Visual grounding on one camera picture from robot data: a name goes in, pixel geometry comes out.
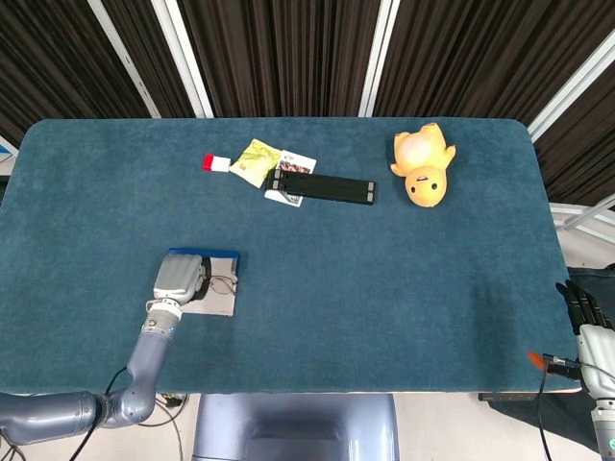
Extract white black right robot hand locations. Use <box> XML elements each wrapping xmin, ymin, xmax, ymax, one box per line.
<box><xmin>554</xmin><ymin>279</ymin><xmax>615</xmax><ymax>399</ymax></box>

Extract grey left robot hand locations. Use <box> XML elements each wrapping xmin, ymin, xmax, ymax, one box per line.
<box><xmin>152</xmin><ymin>253</ymin><xmax>215</xmax><ymax>304</ymax></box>

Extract grey box with blue edge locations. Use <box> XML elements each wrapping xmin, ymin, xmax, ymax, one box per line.
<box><xmin>167</xmin><ymin>247</ymin><xmax>242</xmax><ymax>318</ymax></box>

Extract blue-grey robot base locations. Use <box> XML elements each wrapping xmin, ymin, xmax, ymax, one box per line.
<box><xmin>191</xmin><ymin>393</ymin><xmax>400</xmax><ymax>461</ymax></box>

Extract red and white small box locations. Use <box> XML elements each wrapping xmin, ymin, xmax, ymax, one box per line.
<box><xmin>201</xmin><ymin>153</ymin><xmax>232</xmax><ymax>173</ymax></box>

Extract dark fabric bag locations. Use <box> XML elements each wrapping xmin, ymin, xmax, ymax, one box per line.
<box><xmin>484</xmin><ymin>263</ymin><xmax>615</xmax><ymax>455</ymax></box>

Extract black power strip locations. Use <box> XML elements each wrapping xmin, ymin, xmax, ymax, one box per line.
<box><xmin>478</xmin><ymin>392</ymin><xmax>535</xmax><ymax>403</ymax></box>

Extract yellow snack packet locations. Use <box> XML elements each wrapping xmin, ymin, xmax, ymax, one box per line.
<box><xmin>228</xmin><ymin>137</ymin><xmax>283</xmax><ymax>189</ymax></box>

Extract teal table cloth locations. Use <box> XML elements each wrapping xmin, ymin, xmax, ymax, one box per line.
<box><xmin>0</xmin><ymin>117</ymin><xmax>585</xmax><ymax>396</ymax></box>

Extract white printed card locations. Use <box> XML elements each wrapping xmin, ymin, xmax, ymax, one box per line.
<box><xmin>263</xmin><ymin>149</ymin><xmax>318</xmax><ymax>208</ymax></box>

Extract black rectangular bar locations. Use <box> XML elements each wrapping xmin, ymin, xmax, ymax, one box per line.
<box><xmin>266</xmin><ymin>167</ymin><xmax>377</xmax><ymax>206</ymax></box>

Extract white and blue board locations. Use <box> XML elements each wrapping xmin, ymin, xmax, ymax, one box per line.
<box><xmin>0</xmin><ymin>133</ymin><xmax>20</xmax><ymax>183</ymax></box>

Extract yellow plush toy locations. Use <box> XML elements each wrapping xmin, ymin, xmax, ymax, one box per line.
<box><xmin>389</xmin><ymin>122</ymin><xmax>457</xmax><ymax>208</ymax></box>

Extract dark brown pleated curtain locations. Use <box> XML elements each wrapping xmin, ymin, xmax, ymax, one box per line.
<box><xmin>0</xmin><ymin>0</ymin><xmax>615</xmax><ymax>207</ymax></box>

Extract black cable with orange tip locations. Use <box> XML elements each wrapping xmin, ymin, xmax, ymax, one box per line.
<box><xmin>527</xmin><ymin>351</ymin><xmax>585</xmax><ymax>461</ymax></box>

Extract loose floor cables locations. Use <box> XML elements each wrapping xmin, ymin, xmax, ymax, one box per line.
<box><xmin>0</xmin><ymin>393</ymin><xmax>189</xmax><ymax>461</ymax></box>

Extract aluminium frame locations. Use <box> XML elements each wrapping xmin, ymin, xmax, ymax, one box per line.
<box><xmin>550</xmin><ymin>199</ymin><xmax>615</xmax><ymax>241</ymax></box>

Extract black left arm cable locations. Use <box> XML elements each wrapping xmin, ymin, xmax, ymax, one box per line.
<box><xmin>69</xmin><ymin>365</ymin><xmax>130</xmax><ymax>461</ymax></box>

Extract thin white partition post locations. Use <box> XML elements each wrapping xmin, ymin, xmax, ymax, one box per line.
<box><xmin>87</xmin><ymin>0</ymin><xmax>161</xmax><ymax>119</ymax></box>

